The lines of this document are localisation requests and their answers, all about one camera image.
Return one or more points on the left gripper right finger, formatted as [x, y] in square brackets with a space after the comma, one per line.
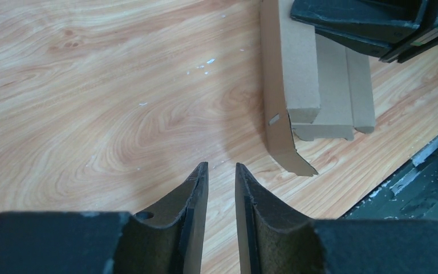
[273, 237]

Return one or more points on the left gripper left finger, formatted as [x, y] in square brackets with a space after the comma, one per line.
[166, 237]

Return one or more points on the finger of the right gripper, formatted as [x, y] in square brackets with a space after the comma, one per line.
[422, 39]
[373, 28]

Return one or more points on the cardboard box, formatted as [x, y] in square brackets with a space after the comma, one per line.
[313, 87]

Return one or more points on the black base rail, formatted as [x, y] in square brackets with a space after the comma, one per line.
[411, 192]

